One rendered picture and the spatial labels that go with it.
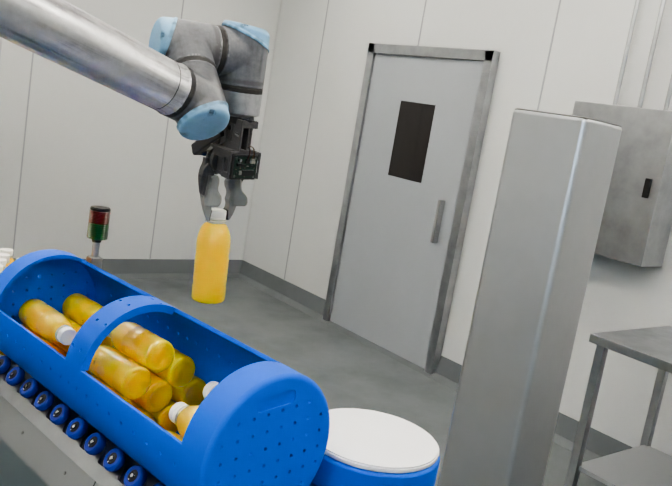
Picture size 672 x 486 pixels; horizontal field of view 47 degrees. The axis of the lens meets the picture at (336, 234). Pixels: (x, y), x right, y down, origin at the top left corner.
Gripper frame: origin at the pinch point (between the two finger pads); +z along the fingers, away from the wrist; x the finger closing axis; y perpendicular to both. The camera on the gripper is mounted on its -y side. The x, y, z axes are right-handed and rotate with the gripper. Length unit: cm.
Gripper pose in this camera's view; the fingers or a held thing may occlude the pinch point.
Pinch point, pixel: (216, 212)
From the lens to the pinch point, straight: 154.2
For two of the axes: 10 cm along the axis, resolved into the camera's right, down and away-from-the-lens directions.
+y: 6.6, 2.8, -7.0
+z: -1.6, 9.6, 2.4
